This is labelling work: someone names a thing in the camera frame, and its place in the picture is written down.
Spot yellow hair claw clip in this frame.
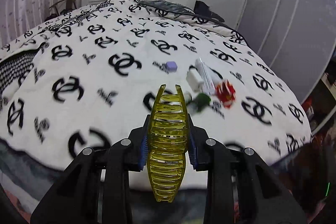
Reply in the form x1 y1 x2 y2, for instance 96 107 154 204
146 84 190 202

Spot dark grey bed blanket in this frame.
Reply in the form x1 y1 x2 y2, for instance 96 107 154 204
0 139 310 224

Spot green wrapper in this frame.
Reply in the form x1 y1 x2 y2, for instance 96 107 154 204
187 93 211 114

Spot red white crumpled wrapper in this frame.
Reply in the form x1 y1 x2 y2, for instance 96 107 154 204
215 80 236 109

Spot white logo print duvet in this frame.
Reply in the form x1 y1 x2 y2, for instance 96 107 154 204
1 0 311 171

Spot cluttered side shelf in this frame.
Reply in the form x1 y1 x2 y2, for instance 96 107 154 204
302 62 335 136

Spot white charger box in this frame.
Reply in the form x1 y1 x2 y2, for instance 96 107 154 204
186 67 204 92

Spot white tube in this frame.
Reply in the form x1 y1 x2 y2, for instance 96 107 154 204
195 58 215 96

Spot small purple box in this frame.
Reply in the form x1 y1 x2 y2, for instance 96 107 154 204
165 61 178 73

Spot grey wardrobe doors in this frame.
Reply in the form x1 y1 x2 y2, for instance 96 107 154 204
238 0 335 102

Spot wooden chair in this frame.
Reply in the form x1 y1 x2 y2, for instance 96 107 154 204
49 0 77 16

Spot black clothing on bed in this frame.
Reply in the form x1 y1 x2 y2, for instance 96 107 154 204
194 1 225 23

